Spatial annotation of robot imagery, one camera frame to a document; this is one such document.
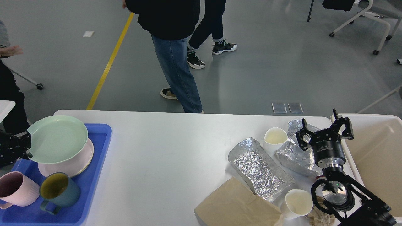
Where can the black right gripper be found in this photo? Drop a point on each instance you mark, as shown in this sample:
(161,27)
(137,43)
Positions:
(326,145)

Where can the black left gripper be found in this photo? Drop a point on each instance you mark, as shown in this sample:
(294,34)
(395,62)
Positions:
(13,148)

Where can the mint green plate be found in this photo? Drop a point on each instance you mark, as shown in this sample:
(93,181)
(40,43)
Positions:
(56,139)

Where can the dark teal mug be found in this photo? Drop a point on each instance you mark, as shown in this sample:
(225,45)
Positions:
(58,191)

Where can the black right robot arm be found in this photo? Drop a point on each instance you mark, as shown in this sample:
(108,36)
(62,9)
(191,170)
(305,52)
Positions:
(338,194)

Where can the small crumpled foil sheet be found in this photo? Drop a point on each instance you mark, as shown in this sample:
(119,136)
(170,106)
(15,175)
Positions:
(293,157)

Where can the right floor socket plate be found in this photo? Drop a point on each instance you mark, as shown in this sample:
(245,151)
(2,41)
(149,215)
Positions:
(295,108)

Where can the floor socket plate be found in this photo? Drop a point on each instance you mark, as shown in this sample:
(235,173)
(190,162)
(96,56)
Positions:
(295,108)
(279,108)

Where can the pink mug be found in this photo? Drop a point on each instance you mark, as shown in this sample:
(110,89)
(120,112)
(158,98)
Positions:
(17,189)

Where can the white side table corner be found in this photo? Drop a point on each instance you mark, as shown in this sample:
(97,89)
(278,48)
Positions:
(5,108)

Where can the upper white paper cup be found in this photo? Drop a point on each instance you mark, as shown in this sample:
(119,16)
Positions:
(273,140)

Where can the white paper cup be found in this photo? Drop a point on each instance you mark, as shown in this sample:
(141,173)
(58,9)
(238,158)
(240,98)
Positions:
(296,203)
(273,140)

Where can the pink plate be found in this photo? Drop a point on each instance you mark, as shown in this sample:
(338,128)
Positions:
(73,166)

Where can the left floor socket plate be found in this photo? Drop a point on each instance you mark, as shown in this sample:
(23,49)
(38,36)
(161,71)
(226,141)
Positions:
(279,108)

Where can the white plastic bin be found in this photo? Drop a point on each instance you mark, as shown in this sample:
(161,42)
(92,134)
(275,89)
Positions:
(376,151)

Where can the seated person at left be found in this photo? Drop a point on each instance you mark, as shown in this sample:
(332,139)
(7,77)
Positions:
(16,121)

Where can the grey chair leg with caster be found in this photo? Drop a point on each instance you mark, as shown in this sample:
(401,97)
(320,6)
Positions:
(39,86)

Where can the blue plastic tray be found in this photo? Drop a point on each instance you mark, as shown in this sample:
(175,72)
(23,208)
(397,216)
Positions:
(32,215)

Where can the grey table leg at right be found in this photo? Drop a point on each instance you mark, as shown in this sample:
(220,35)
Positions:
(397,90)

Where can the large crumpled foil sheet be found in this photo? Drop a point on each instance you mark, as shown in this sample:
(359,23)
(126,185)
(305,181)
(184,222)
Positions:
(262,174)

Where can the lower white paper cup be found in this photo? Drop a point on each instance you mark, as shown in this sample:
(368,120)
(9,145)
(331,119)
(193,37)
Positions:
(296,203)

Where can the crumpled beige napkin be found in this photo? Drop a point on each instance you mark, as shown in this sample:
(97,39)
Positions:
(319,218)

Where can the brown paper bag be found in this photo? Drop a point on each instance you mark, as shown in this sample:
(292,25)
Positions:
(234,204)

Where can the white office chair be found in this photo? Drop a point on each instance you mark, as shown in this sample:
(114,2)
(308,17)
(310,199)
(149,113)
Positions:
(372,9)

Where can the person in blue jeans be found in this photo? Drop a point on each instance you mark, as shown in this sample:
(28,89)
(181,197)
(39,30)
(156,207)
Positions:
(170,23)

